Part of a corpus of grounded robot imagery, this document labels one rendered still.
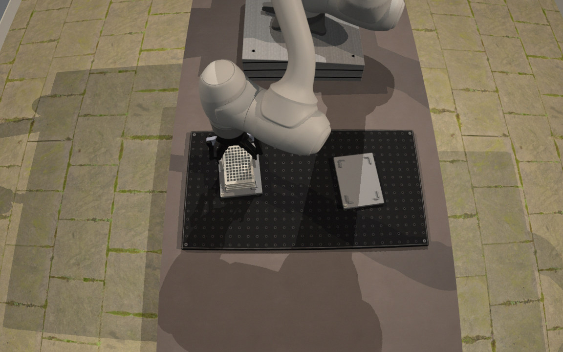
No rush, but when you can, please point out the black perforated breadboard plate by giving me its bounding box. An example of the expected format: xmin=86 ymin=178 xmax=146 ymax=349
xmin=181 ymin=130 xmax=429 ymax=251

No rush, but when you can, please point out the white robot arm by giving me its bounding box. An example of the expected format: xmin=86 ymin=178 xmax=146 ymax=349
xmin=199 ymin=0 xmax=405 ymax=155

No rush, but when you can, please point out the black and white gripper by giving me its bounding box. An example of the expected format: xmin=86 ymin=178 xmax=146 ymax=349
xmin=206 ymin=132 xmax=263 ymax=171

